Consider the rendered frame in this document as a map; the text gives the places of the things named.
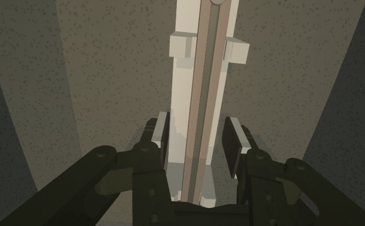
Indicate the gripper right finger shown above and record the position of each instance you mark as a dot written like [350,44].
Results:
[313,187]

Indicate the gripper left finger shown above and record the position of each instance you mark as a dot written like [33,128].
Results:
[76,180]

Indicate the white tool cabinet body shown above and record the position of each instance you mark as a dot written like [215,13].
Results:
[181,93]

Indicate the tan drawer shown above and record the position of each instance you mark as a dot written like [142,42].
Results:
[197,93]

